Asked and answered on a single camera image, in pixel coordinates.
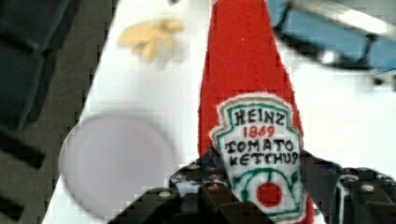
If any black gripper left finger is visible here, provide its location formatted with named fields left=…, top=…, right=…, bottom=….
left=108, top=147, right=275, bottom=224

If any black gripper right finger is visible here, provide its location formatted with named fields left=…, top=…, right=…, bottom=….
left=300, top=150, right=396, bottom=224

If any purple round plate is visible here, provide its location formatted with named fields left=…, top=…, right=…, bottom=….
left=58, top=115, right=178, bottom=219

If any peeled toy banana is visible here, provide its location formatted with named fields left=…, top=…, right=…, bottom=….
left=118, top=19, right=185, bottom=61

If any red plush ketchup bottle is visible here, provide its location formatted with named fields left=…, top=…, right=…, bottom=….
left=199, top=0, right=314, bottom=224

